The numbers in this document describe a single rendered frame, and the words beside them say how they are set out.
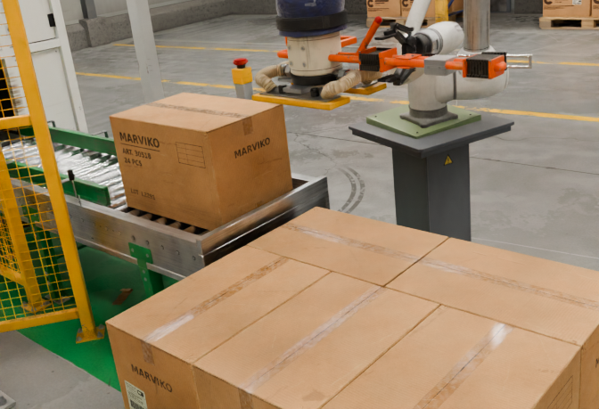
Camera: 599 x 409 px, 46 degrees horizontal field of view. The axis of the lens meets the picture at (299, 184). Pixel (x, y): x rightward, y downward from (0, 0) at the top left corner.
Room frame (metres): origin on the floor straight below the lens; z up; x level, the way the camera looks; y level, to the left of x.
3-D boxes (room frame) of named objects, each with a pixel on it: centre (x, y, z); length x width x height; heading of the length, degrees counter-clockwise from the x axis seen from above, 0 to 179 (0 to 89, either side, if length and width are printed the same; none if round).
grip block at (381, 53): (2.10, -0.27, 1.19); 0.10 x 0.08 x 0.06; 135
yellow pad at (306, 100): (2.20, -0.03, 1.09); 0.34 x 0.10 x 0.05; 45
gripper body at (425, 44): (2.19, -0.40, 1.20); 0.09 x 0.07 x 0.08; 136
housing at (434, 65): (1.95, -0.43, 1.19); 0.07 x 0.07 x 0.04; 45
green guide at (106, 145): (3.74, 1.06, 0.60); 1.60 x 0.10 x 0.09; 47
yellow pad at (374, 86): (2.34, -0.16, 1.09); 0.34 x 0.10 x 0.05; 45
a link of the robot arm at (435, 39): (2.25, -0.45, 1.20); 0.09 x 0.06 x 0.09; 46
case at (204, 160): (2.75, 0.38, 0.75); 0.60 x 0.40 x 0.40; 47
